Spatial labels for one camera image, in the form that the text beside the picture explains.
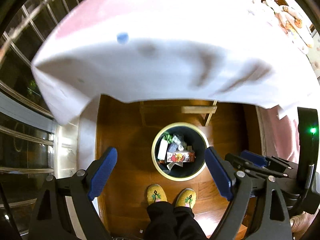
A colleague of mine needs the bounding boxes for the left yellow slipper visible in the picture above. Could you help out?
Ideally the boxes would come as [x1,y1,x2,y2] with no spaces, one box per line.
[146,184,167,205]

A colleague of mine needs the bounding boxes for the green paper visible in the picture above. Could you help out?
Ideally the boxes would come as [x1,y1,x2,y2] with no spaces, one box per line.
[163,132,173,144]

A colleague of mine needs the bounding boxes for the purple plastic bag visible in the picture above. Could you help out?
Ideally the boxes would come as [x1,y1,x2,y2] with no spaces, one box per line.
[167,142,178,153]

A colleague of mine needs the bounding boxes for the black trouser legs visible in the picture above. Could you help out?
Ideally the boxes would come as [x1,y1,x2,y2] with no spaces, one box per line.
[143,202,207,240]

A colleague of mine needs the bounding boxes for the yellow slipper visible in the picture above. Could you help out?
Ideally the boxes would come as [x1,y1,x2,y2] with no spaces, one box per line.
[175,188,196,209]
[146,184,167,205]

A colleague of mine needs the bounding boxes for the cartoon printed tablecloth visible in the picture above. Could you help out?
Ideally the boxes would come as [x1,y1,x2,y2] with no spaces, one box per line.
[31,0,319,125]

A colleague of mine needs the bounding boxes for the wooden folding table frame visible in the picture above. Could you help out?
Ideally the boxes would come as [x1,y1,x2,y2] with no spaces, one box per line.
[139,99,219,127]

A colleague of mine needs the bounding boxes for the metal window grille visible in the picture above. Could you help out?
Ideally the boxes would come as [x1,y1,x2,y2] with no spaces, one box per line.
[1,0,82,237]

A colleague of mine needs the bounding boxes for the red strawberry duck carton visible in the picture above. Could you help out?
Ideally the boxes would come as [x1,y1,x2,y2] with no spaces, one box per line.
[167,151,195,163]

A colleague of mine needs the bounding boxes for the right yellow slipper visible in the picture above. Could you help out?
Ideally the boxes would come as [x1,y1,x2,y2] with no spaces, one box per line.
[175,188,196,209]

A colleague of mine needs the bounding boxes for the round cream rimmed trash bin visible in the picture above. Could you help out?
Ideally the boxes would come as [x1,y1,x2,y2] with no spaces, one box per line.
[151,122,209,181]

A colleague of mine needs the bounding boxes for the white plush toy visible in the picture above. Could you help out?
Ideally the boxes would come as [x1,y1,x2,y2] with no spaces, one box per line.
[251,0,281,13]

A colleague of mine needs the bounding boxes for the white paper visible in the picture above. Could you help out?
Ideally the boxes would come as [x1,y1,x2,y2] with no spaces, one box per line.
[157,138,168,160]

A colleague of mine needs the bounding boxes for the pink bed sheet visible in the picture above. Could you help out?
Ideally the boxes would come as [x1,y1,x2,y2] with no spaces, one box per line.
[255,106,300,163]

